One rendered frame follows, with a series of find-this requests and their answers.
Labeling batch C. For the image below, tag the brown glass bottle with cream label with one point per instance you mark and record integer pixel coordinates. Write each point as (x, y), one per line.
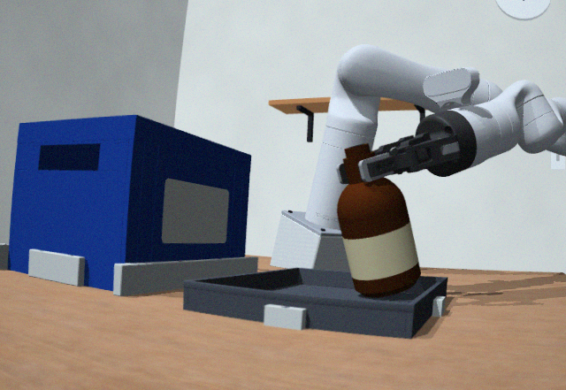
(376, 231)

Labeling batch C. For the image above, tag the blue crate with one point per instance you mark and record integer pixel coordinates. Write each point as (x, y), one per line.
(158, 194)

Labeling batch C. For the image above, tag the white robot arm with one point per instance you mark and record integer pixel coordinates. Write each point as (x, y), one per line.
(366, 73)

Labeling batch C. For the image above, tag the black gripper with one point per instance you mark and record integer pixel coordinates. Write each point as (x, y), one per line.
(444, 128)

